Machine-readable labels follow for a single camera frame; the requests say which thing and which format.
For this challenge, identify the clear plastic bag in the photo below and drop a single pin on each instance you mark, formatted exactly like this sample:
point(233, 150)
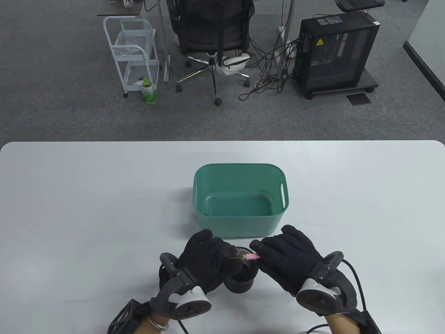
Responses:
point(127, 51)

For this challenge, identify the white bag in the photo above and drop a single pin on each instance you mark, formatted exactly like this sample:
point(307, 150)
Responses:
point(232, 65)

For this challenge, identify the green plastic bin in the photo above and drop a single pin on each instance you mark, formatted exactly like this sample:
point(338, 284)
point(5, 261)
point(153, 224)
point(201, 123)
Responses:
point(240, 224)

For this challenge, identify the black computer cabinet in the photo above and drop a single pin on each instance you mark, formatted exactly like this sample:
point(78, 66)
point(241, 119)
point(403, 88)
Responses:
point(333, 55)

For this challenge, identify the person's right hand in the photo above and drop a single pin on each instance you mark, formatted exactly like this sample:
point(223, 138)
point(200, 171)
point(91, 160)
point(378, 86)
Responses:
point(288, 257)

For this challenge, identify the black mesh office chair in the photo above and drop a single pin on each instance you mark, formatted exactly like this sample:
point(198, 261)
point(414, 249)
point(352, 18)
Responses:
point(208, 28)

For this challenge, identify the black mesh pen holder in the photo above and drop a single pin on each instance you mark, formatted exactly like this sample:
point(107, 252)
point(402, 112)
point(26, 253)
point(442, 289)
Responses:
point(240, 285)

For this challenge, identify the person's left forearm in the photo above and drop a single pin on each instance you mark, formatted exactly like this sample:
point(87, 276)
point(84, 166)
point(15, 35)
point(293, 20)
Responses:
point(153, 328)

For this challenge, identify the person's left hand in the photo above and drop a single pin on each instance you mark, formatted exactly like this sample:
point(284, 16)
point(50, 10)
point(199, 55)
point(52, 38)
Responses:
point(205, 257)

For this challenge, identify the pink fountain pen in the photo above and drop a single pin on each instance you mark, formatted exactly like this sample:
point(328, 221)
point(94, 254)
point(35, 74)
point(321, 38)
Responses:
point(253, 257)

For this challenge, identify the black chair base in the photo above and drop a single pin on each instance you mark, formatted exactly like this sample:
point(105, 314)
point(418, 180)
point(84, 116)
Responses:
point(358, 4)

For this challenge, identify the person's right forearm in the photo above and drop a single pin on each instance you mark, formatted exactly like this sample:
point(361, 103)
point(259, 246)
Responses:
point(342, 327)

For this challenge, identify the black wheeled platform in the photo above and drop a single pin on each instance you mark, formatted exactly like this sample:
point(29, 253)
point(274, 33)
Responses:
point(368, 81)

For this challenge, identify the white rolling cart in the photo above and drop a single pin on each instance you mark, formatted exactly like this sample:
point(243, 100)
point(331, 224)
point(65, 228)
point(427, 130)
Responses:
point(134, 38)

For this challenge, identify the white desk leg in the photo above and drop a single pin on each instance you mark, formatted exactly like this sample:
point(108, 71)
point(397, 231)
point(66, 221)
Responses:
point(283, 34)
point(166, 66)

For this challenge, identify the black floor outlet cover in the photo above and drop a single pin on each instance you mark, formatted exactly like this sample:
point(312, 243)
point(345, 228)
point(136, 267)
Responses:
point(358, 99)

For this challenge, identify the green drink bottle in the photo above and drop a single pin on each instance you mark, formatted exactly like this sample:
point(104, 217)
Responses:
point(148, 94)

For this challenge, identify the black white hand tracker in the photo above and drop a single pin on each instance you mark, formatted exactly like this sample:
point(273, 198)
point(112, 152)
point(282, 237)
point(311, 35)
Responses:
point(318, 302)
point(189, 308)

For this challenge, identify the grey power strip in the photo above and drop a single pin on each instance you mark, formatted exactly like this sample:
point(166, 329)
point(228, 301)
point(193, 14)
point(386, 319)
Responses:
point(281, 71)

